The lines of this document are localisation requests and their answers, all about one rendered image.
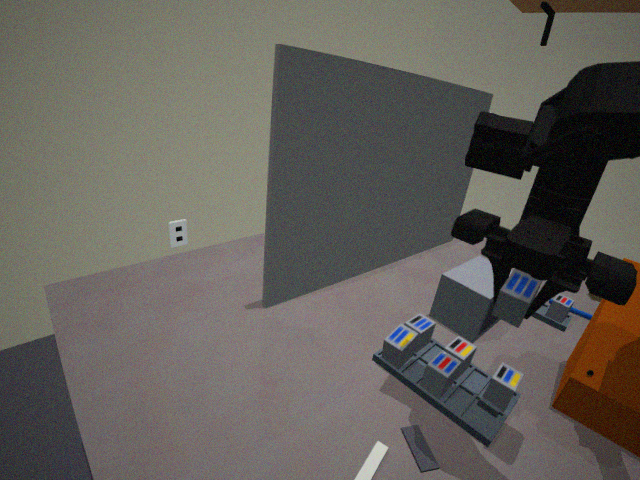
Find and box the white flat bar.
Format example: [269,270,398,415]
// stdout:
[355,441,389,480]

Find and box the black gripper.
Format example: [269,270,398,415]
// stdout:
[451,184,637,319]

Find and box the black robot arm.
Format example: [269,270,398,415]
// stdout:
[465,61,640,281]

